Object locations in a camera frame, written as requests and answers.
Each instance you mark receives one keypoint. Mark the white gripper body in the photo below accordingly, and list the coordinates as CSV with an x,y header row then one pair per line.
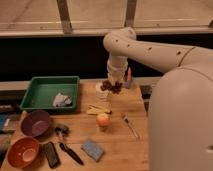
x,y
116,73

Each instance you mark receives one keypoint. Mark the dark grape bunch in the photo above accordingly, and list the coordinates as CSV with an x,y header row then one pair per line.
x,y
115,89

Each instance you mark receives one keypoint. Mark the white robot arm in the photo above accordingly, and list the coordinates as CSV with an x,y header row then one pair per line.
x,y
180,115

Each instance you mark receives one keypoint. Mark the white paper cup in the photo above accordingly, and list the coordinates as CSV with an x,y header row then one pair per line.
x,y
101,94

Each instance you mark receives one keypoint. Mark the orange tipped bottle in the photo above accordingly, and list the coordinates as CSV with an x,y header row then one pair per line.
x,y
129,80

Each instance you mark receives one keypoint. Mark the yellow banana pieces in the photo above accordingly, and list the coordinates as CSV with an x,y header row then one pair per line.
x,y
95,110

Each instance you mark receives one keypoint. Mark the metal fork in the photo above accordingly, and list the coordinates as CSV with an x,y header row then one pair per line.
x,y
126,120

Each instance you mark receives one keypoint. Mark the red yellow apple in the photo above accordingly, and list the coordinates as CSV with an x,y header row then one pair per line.
x,y
103,120

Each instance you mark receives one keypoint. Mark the crumpled white cloth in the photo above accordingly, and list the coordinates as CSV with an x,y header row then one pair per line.
x,y
61,100

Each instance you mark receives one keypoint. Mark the green plastic tray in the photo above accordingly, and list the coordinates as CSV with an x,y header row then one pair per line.
x,y
42,91

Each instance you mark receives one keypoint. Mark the blue sponge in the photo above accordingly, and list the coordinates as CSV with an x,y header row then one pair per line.
x,y
92,149

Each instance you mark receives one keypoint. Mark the purple bowl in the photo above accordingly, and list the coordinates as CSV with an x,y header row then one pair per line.
x,y
36,123

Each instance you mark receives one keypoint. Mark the black remote control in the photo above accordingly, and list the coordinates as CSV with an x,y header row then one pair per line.
x,y
51,155

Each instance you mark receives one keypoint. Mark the orange bowl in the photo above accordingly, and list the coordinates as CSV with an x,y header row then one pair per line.
x,y
23,152

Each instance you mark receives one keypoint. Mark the black handled brush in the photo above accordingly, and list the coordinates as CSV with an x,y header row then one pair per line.
x,y
61,132

